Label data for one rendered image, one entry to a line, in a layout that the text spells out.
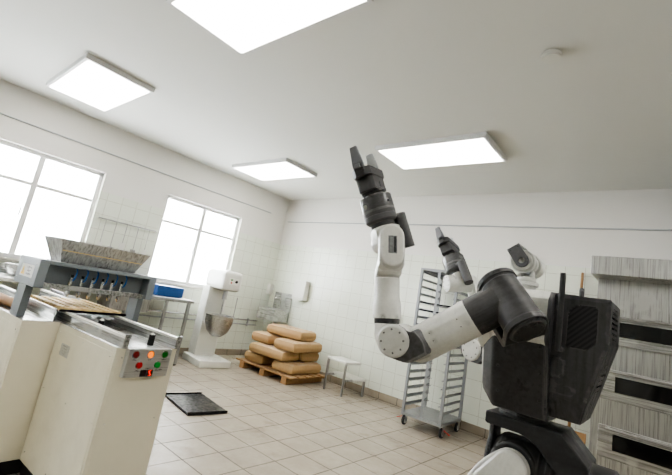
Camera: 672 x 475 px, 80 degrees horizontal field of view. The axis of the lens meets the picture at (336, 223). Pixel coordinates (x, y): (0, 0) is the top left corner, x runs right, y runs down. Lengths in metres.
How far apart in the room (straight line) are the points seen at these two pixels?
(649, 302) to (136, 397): 3.80
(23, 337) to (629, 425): 4.26
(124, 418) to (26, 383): 0.72
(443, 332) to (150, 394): 1.81
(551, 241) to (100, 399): 4.72
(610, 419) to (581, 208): 2.36
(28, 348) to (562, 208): 5.20
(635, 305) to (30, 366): 4.34
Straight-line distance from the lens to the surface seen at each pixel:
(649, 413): 4.21
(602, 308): 1.11
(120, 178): 6.33
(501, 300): 0.98
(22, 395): 2.99
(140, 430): 2.54
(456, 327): 0.99
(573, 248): 5.38
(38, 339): 2.92
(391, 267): 1.02
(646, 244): 5.33
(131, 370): 2.35
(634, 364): 4.20
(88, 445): 2.45
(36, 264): 2.88
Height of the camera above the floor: 1.26
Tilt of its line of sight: 11 degrees up
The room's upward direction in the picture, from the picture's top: 10 degrees clockwise
